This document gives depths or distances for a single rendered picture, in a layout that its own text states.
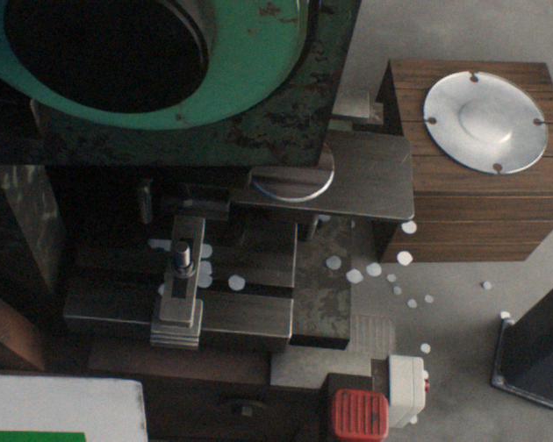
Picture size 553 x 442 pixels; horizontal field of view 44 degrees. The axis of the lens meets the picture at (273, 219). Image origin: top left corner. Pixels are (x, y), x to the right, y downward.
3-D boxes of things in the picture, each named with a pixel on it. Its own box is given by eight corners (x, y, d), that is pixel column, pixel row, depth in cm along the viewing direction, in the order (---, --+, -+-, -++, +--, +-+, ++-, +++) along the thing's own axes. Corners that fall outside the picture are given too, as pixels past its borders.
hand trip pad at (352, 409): (374, 407, 89) (388, 390, 83) (375, 455, 86) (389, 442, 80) (320, 402, 89) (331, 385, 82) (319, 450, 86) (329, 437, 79)
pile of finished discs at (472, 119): (528, 74, 167) (530, 73, 167) (560, 174, 153) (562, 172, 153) (413, 72, 164) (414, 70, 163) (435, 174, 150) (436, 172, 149)
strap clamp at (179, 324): (211, 236, 97) (212, 197, 88) (197, 350, 89) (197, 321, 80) (168, 231, 97) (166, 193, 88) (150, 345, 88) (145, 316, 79)
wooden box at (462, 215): (493, 144, 200) (546, 61, 170) (525, 261, 182) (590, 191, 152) (359, 143, 196) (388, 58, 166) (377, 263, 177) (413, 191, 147)
